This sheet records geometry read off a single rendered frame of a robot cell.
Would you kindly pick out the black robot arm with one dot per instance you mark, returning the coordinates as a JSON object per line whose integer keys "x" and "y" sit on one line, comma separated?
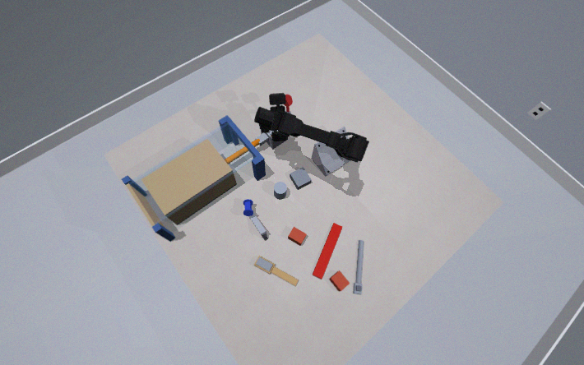
{"x": 287, "y": 124}

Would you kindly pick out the reddish-brown block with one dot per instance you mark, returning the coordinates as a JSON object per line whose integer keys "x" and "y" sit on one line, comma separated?
{"x": 339, "y": 281}
{"x": 297, "y": 236}

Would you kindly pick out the grey cylinder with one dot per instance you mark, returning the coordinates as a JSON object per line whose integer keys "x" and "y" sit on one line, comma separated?
{"x": 280, "y": 190}

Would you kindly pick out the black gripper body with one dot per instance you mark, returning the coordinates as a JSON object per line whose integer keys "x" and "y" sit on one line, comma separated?
{"x": 277, "y": 99}

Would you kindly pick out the grey handle with blue knob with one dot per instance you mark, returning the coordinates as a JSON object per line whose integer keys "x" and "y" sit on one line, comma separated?
{"x": 248, "y": 212}

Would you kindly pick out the red flat bar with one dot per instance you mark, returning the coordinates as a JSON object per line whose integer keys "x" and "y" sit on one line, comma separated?
{"x": 327, "y": 251}

